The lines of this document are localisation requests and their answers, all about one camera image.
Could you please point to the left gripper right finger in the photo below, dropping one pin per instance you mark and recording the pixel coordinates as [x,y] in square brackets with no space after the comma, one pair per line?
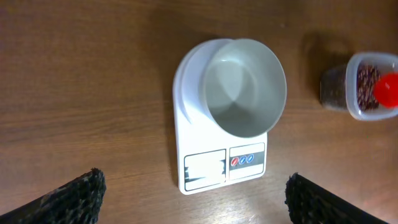
[308,203]

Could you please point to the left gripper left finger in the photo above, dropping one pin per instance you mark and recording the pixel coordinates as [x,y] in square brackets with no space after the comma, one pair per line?
[78,201]

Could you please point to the orange plastic measuring scoop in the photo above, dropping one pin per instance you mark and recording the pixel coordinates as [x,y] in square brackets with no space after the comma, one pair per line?
[385,90]

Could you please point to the white digital kitchen scale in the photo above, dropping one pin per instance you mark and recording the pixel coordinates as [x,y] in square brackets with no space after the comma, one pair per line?
[207,156]

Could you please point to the white round bowl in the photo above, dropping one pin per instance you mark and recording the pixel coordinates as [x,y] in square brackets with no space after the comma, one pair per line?
[244,88]

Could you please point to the red beans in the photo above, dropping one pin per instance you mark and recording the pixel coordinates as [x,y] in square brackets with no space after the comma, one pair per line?
[333,87]

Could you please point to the clear plastic container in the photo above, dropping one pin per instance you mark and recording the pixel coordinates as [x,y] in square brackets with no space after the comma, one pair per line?
[349,87]

